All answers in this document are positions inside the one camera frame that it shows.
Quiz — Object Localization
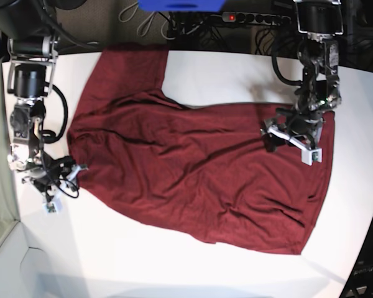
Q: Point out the blue box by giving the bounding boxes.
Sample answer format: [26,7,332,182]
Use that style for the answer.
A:
[138,0,226,12]

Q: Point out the black power strip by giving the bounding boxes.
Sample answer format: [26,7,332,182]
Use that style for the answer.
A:
[221,12,292,27]

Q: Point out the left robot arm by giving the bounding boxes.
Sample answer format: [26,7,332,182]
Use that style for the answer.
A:
[260,1,344,166]

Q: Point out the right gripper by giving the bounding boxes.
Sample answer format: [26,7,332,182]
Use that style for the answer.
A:
[21,155,88,214]

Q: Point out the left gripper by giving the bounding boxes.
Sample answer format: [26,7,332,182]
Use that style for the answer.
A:
[260,108,325,165]

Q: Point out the dark red t-shirt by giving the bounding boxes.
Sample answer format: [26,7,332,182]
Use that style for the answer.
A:
[67,44,335,255]

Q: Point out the white cable loop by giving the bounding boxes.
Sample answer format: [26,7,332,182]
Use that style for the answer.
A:
[117,6,203,40]

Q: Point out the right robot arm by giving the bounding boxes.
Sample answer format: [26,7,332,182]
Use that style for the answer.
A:
[0,0,97,214]

